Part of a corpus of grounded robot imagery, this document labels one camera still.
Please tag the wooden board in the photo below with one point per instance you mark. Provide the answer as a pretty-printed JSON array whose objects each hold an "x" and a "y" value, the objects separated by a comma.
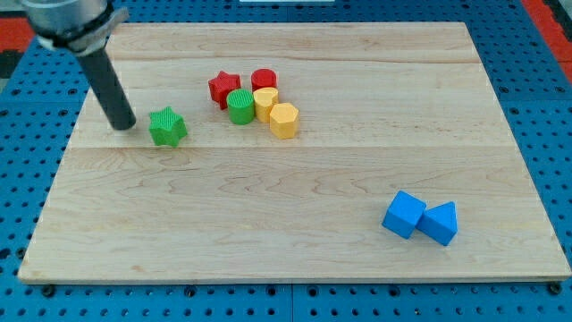
[{"x": 383, "y": 107}]

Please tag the green star block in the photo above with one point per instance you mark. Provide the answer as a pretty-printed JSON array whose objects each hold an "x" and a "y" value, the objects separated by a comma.
[{"x": 166, "y": 127}]

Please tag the blue triangular prism block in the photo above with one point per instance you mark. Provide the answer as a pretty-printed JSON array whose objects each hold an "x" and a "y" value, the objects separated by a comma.
[{"x": 440, "y": 223}]

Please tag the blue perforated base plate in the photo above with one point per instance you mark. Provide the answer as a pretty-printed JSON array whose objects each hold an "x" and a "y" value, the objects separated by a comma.
[{"x": 526, "y": 54}]

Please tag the red star block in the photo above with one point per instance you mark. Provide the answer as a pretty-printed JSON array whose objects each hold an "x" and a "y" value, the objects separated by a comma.
[{"x": 221, "y": 86}]

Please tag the yellow heart block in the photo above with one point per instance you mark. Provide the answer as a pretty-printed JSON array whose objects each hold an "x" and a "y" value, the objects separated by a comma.
[{"x": 265, "y": 99}]

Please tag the green cylinder block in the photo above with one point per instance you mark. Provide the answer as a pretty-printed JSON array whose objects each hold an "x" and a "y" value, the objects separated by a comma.
[{"x": 240, "y": 103}]

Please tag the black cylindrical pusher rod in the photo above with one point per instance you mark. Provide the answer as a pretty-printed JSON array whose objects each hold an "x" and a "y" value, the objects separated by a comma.
[{"x": 108, "y": 90}]

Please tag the red cylinder block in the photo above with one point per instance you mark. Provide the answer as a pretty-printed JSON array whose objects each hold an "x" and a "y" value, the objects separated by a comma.
[{"x": 263, "y": 78}]

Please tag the yellow hexagon block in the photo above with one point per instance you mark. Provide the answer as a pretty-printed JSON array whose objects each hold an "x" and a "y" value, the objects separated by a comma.
[{"x": 284, "y": 121}]

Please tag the blue cube block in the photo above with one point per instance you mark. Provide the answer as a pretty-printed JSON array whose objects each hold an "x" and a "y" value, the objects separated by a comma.
[{"x": 403, "y": 214}]

